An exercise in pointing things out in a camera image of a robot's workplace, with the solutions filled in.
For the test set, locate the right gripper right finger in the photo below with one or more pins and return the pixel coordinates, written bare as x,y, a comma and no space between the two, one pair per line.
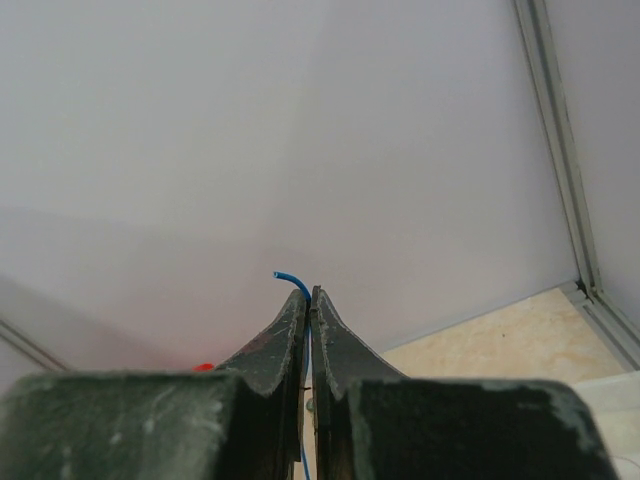
374,422

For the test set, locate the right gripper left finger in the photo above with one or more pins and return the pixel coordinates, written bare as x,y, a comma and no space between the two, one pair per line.
238,421

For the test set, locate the red plastic basket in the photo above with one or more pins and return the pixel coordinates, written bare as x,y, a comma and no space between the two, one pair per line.
204,367

